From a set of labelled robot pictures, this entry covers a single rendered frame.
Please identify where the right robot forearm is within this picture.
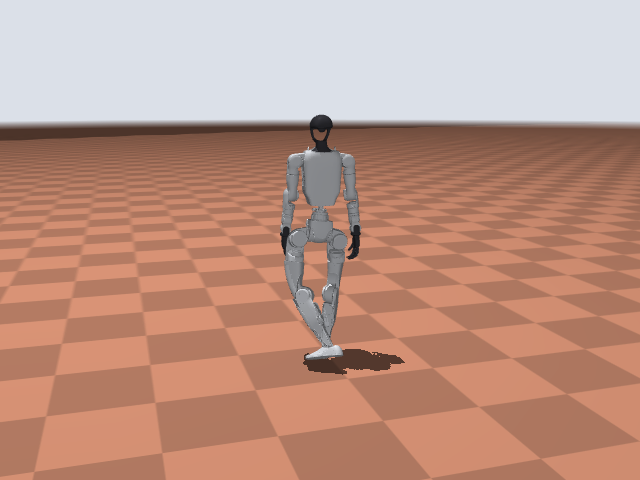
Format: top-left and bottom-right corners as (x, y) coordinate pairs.
(347, 189), (361, 232)

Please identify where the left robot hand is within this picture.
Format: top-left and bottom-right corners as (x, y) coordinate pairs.
(280, 226), (290, 255)

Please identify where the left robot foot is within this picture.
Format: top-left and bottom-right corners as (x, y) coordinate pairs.
(305, 344), (343, 360)

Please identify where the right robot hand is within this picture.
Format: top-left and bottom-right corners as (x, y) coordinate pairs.
(347, 225), (361, 259)

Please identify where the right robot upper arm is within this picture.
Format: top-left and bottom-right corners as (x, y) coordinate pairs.
(340, 153), (356, 201)

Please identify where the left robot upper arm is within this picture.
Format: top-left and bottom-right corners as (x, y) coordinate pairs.
(286, 153), (305, 201)

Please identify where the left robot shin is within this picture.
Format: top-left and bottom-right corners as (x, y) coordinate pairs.
(293, 289), (333, 348)

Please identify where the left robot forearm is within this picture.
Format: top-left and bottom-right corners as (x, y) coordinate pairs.
(280, 189), (295, 233)

